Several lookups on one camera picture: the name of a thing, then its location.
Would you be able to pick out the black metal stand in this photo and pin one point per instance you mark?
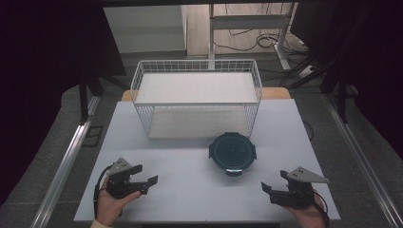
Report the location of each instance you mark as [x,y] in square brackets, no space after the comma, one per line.
[341,98]
[83,98]

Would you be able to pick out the white power strip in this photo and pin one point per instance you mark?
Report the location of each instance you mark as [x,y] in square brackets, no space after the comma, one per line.
[305,71]

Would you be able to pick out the aluminium rail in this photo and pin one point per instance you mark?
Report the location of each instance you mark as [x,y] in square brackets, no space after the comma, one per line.
[66,164]
[364,158]

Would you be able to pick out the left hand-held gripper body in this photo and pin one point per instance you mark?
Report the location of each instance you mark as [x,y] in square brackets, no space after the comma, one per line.
[118,185]

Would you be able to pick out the person's right hand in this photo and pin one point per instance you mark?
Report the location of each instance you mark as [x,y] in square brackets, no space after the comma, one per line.
[309,218]

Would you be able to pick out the white desk frame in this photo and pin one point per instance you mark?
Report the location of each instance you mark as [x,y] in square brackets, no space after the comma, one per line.
[247,21]

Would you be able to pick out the black floor frame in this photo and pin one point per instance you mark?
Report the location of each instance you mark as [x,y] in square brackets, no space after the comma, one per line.
[93,136]

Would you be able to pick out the person's left hand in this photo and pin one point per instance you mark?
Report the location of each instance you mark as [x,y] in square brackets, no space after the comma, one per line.
[107,207]

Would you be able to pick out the grey cabinet panel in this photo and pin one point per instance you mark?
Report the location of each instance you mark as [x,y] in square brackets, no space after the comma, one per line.
[144,28]

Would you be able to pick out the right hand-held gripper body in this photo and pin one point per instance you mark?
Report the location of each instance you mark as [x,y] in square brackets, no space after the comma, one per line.
[299,193]

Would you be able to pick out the round dark lidded container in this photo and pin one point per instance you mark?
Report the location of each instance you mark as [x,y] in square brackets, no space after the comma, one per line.
[233,153]

